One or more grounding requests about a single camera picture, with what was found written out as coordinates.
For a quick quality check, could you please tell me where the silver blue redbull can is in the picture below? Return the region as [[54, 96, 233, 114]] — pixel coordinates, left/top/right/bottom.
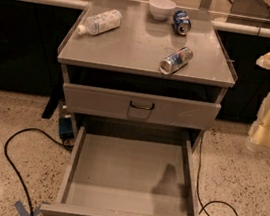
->
[[159, 47, 194, 75]]

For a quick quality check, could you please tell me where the closed grey top drawer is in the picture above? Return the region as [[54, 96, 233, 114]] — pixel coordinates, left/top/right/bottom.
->
[[63, 83, 220, 129]]

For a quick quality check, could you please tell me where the blue pepsi can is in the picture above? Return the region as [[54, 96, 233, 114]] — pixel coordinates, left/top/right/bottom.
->
[[172, 10, 191, 36]]

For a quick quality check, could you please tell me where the grey drawer cabinet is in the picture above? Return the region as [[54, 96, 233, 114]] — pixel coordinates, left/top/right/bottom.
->
[[32, 0, 248, 216]]

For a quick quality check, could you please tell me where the white bowl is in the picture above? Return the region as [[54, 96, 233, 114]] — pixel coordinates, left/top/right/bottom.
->
[[148, 0, 176, 21]]

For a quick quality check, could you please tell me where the clear plastic water bottle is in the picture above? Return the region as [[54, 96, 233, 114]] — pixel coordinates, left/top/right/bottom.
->
[[76, 10, 122, 36]]

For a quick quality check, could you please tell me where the blue power adapter box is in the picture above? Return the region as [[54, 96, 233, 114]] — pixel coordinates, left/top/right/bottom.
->
[[58, 117, 74, 140]]

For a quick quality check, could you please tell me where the blue tape cross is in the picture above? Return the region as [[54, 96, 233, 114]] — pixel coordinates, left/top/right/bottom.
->
[[14, 201, 41, 216]]

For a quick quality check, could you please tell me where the black cable right floor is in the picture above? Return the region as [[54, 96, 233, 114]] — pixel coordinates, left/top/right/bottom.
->
[[188, 136, 252, 216]]

